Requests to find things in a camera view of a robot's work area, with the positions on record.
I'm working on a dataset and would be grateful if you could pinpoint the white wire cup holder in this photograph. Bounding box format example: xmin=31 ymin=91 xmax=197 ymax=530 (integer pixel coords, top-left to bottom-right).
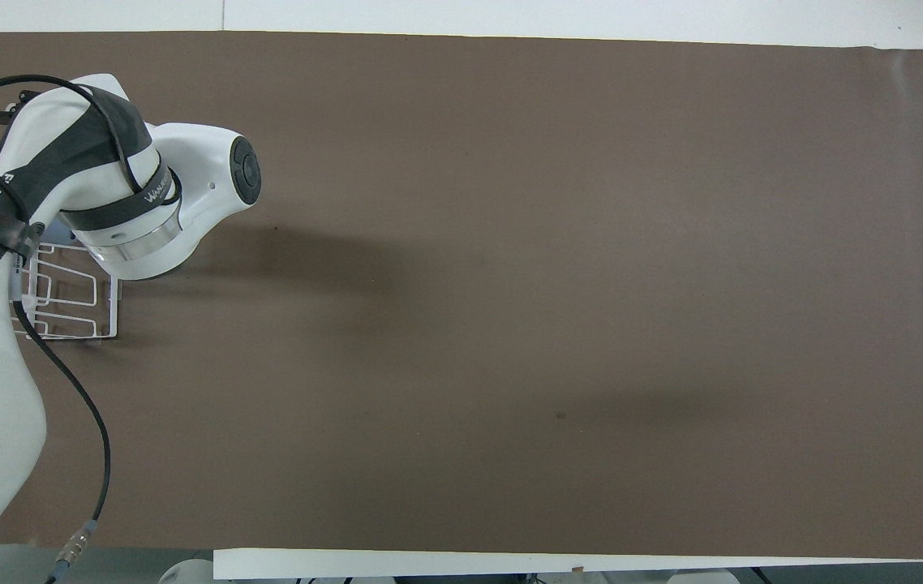
xmin=7 ymin=238 xmax=121 ymax=341

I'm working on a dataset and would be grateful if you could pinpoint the black cable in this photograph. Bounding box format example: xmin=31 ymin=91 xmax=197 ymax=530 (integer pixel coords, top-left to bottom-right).
xmin=0 ymin=75 xmax=183 ymax=583

